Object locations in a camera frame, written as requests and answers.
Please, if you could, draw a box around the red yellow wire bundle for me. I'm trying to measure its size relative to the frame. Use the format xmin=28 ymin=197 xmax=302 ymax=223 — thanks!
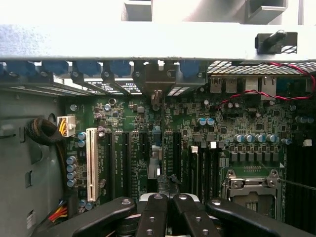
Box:
xmin=48 ymin=199 xmax=69 ymax=223

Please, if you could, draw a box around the black case lock lever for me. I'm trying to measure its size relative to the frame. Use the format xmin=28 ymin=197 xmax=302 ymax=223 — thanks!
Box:
xmin=255 ymin=30 xmax=298 ymax=55

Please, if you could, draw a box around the white power connector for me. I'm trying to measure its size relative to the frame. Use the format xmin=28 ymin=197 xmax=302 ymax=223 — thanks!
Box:
xmin=56 ymin=115 xmax=76 ymax=138

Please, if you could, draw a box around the black sleeved cable bundle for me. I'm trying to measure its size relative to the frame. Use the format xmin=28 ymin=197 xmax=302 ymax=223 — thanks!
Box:
xmin=26 ymin=118 xmax=67 ymax=178

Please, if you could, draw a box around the socket locking lever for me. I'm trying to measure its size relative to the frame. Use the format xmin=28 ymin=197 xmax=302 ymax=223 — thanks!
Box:
xmin=276 ymin=179 xmax=316 ymax=191

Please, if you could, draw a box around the short PCIe expansion slot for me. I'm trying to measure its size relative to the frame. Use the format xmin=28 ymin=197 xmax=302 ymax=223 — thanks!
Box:
xmin=140 ymin=132 xmax=150 ymax=160

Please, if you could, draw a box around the long PCIe expansion slot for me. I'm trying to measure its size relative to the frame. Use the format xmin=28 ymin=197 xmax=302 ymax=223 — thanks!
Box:
xmin=105 ymin=132 xmax=115 ymax=199
xmin=121 ymin=131 xmax=131 ymax=198
xmin=172 ymin=132 xmax=183 ymax=196

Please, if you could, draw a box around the red black twisted wire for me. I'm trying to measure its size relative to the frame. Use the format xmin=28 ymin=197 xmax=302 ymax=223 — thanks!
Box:
xmin=214 ymin=63 xmax=316 ymax=109

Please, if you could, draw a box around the white PCI expansion slot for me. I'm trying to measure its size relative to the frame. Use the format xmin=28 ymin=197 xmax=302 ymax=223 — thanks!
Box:
xmin=85 ymin=127 xmax=99 ymax=201

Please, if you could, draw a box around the green motherboard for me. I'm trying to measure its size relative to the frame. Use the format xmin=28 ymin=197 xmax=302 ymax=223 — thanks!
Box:
xmin=65 ymin=93 xmax=316 ymax=237

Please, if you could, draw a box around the black open PC case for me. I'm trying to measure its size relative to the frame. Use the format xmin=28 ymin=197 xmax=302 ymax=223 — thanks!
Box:
xmin=0 ymin=0 xmax=316 ymax=237

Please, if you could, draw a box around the CPU socket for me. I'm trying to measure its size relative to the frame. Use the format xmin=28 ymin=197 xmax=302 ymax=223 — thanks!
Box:
xmin=221 ymin=169 xmax=283 ymax=220

